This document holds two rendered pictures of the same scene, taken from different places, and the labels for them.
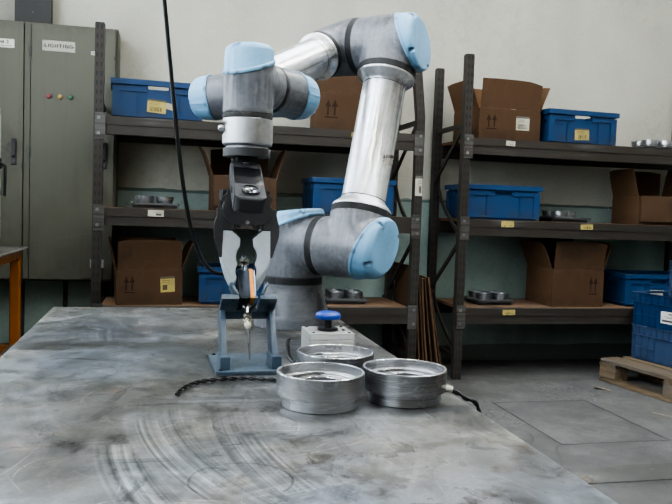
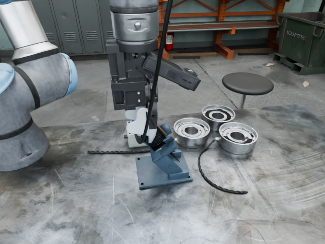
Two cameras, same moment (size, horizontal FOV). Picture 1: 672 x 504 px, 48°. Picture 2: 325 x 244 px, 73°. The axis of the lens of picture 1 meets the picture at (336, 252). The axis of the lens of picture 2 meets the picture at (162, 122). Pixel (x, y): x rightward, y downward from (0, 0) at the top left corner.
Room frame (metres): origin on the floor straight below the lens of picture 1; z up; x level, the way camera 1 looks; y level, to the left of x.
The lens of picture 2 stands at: (1.07, 0.52, 1.21)
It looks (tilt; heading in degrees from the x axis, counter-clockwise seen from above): 34 degrees down; 274
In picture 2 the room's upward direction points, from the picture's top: straight up
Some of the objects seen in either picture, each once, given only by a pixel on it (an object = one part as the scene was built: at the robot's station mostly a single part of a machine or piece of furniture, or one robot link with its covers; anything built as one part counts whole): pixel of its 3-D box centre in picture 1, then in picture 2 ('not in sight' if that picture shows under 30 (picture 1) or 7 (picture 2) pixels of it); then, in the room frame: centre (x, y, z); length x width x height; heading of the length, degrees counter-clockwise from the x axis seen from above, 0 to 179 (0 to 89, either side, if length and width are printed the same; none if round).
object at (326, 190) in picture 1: (346, 197); not in sight; (4.73, -0.06, 1.11); 0.52 x 0.38 x 0.22; 103
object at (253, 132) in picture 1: (245, 135); (135, 26); (1.13, 0.14, 1.14); 0.08 x 0.08 x 0.05
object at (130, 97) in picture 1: (156, 104); not in sight; (4.46, 1.08, 1.61); 0.52 x 0.38 x 0.22; 106
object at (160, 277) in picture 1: (150, 269); not in sight; (4.44, 1.10, 0.64); 0.49 x 0.40 x 0.37; 108
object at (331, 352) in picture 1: (335, 365); (191, 132); (1.02, 0.00, 0.82); 0.10 x 0.10 x 0.04
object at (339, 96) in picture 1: (348, 102); not in sight; (4.70, -0.05, 1.70); 0.56 x 0.36 x 0.39; 98
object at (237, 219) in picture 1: (245, 189); (134, 73); (1.14, 0.14, 1.06); 0.09 x 0.08 x 0.12; 14
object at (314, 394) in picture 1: (320, 387); (236, 138); (0.89, 0.01, 0.82); 0.10 x 0.10 x 0.04
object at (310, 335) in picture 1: (326, 342); (138, 132); (1.17, 0.01, 0.82); 0.08 x 0.07 x 0.05; 13
